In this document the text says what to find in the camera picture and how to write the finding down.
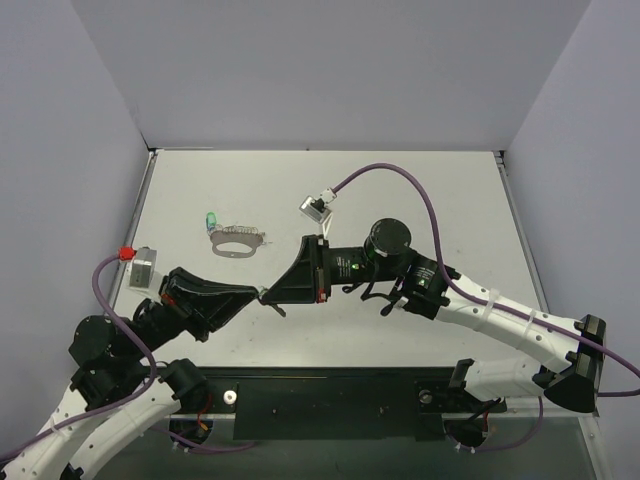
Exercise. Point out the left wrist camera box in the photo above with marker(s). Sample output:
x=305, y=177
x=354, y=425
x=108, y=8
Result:
x=140, y=265

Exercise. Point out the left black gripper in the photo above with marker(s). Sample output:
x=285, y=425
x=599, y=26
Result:
x=171, y=298

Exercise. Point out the green blue key tag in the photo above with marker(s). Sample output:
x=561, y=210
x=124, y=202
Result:
x=210, y=221

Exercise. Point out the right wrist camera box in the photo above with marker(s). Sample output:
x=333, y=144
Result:
x=317, y=209

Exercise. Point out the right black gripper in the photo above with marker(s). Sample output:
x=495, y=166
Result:
x=322, y=270

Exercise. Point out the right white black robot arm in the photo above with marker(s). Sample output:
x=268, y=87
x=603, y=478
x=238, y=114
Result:
x=561, y=358

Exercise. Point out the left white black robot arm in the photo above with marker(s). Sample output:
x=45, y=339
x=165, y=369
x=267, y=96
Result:
x=115, y=395

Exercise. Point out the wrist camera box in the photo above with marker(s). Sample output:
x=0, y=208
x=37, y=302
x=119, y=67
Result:
x=317, y=209
x=140, y=265

